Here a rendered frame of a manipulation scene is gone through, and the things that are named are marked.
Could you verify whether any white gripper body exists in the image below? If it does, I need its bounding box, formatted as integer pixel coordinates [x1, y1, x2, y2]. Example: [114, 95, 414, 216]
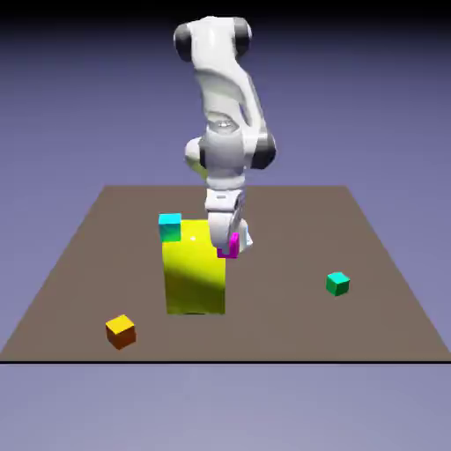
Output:
[206, 209, 254, 255]

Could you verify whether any small magenta cube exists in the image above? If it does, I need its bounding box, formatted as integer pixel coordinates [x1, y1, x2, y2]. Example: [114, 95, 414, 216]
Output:
[216, 232, 241, 260]

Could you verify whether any small cyan cube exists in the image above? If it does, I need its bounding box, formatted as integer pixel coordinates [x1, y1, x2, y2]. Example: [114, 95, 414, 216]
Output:
[158, 212, 183, 243]

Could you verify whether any small green cube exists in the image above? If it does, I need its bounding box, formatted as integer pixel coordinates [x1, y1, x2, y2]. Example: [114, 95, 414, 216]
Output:
[325, 271, 351, 297]

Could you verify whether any small orange cube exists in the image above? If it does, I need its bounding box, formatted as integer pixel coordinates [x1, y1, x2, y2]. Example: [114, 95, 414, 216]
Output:
[105, 314, 137, 351]

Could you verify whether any large yellow box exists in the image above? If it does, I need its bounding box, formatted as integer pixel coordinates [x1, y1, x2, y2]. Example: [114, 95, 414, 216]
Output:
[161, 218, 227, 315]

